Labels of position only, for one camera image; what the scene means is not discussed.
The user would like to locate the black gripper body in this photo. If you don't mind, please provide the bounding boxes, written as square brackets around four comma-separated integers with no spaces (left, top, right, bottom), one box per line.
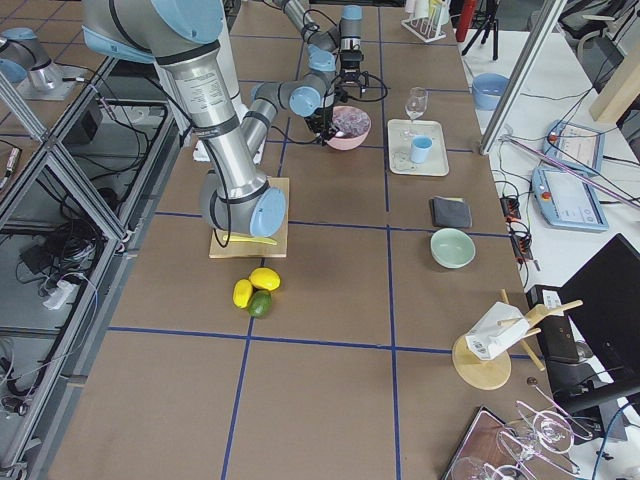
[334,49,370,103]
[305,90,336,143]

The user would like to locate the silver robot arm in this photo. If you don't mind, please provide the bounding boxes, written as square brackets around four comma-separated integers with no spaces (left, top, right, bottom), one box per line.
[83,1,340,237]
[272,1,370,97]

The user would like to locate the pink bowl of ice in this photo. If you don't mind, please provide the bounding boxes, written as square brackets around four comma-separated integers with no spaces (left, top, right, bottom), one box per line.
[327,105,372,151]

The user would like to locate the blue plastic cup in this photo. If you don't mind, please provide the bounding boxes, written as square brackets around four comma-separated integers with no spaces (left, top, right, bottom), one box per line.
[409,135,433,165]

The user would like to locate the wooden cup stand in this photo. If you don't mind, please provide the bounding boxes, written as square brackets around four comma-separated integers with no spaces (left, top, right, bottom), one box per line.
[452,289,583,390]

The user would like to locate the clear wine glass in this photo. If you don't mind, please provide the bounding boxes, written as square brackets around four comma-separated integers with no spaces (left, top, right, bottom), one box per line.
[403,87,428,139]

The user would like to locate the cream bear tray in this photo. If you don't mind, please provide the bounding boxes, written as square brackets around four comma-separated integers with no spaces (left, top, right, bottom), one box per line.
[387,119,449,177]

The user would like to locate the blue tub bowl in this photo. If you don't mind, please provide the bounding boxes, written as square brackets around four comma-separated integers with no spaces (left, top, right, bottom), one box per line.
[472,73,509,111]

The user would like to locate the yellow plastic knife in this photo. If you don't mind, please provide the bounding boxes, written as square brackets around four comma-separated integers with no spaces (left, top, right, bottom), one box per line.
[224,234,278,246]

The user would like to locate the wooden cutting board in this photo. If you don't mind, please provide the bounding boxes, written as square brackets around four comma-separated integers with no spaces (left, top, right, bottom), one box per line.
[209,177,289,259]

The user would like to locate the grey folded cloth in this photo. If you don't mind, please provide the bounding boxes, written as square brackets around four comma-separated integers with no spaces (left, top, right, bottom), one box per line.
[429,196,472,228]

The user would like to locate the yellow lemon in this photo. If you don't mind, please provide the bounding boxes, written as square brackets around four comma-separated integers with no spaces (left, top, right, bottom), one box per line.
[232,279,254,309]
[249,267,281,291]

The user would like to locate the green bowl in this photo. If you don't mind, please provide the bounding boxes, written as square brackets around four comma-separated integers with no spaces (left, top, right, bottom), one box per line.
[430,228,476,269]

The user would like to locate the green lime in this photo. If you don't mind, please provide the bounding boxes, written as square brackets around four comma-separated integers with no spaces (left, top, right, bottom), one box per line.
[247,290,272,318]

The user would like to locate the blue teach pendant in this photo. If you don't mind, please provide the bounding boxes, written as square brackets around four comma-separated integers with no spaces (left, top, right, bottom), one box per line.
[531,167,609,232]
[543,120,605,176]

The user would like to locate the white carton box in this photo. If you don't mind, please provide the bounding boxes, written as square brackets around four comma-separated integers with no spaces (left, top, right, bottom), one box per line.
[465,302,529,361]

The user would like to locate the black monitor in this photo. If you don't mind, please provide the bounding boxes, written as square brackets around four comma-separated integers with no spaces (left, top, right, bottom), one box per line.
[539,234,639,413]

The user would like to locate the upturned wine glasses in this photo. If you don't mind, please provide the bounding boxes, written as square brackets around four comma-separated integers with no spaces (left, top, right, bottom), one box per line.
[442,396,593,479]

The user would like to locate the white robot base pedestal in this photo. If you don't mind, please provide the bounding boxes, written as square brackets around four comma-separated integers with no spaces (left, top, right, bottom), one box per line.
[192,0,266,165]

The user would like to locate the black camera tripod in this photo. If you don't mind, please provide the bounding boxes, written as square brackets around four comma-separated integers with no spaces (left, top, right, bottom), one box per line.
[461,0,500,61]

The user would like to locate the aluminium frame post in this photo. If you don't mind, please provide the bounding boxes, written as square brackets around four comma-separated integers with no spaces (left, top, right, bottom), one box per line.
[479,0,567,155]

